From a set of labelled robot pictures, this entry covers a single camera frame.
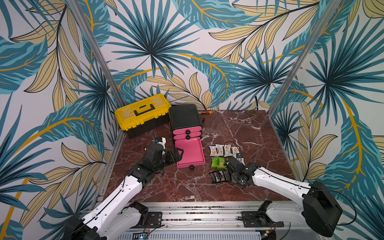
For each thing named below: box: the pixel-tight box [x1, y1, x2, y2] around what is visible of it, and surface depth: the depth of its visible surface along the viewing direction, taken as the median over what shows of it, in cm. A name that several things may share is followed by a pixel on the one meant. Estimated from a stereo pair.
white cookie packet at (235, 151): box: [231, 146, 240, 159], surface depth 100 cm
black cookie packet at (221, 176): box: [218, 170, 225, 182], surface depth 89 cm
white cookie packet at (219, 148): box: [215, 144, 224, 156], surface depth 99 cm
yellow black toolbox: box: [114, 93, 172, 139], surface depth 99 cm
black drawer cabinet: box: [168, 104, 203, 141], surface depth 95 cm
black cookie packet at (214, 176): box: [209, 171, 219, 183], surface depth 87 cm
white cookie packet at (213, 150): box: [208, 145, 218, 156], surface depth 99 cm
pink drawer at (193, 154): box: [174, 137, 206, 169], surface depth 97 cm
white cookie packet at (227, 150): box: [224, 144, 233, 158], surface depth 99 cm
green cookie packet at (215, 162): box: [211, 156, 220, 168], surface depth 94 cm
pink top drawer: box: [173, 126, 202, 135], surface depth 91 cm
